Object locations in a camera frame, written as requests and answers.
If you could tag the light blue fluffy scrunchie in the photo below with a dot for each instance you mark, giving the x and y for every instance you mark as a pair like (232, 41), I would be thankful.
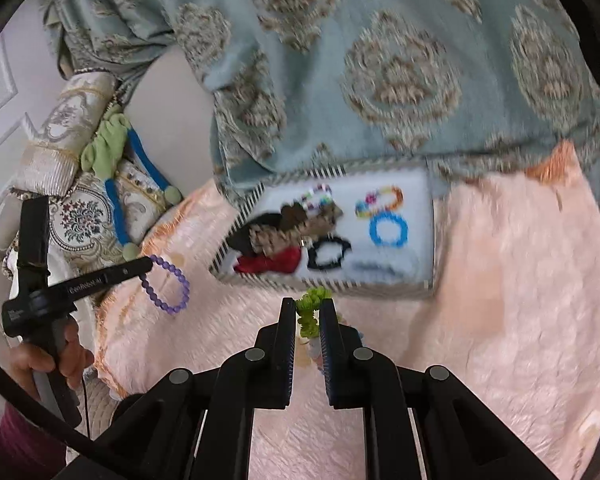
(386, 269)

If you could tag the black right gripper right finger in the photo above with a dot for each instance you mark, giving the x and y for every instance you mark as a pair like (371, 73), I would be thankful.
(418, 425)

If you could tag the black scrunchie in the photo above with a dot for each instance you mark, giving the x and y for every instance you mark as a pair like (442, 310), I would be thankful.
(327, 253)

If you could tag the brown flower hair clip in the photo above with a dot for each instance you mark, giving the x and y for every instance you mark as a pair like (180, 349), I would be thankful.
(292, 216)

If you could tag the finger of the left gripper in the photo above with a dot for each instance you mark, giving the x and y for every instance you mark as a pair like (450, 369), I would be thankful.
(125, 271)

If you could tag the green blue plush toy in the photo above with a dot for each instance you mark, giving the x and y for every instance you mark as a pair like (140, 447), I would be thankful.
(103, 155)

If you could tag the cream embroidered bolster pillow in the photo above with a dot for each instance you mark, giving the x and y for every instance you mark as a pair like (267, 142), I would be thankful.
(51, 159)

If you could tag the striped black white tray box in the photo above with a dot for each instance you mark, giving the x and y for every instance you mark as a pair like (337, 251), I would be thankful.
(366, 229)

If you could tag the leopard print bow clip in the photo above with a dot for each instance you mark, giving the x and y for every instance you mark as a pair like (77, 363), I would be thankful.
(269, 241)

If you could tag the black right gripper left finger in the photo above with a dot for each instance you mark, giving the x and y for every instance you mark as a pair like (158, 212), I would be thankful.
(199, 425)

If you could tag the peach quilted bedspread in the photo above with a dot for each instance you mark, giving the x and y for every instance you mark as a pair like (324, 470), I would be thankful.
(516, 316)

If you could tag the cream floral cushion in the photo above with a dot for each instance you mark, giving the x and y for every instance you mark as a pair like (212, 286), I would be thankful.
(82, 237)

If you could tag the red bow hair clip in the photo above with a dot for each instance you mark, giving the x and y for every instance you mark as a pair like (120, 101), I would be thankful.
(285, 262)

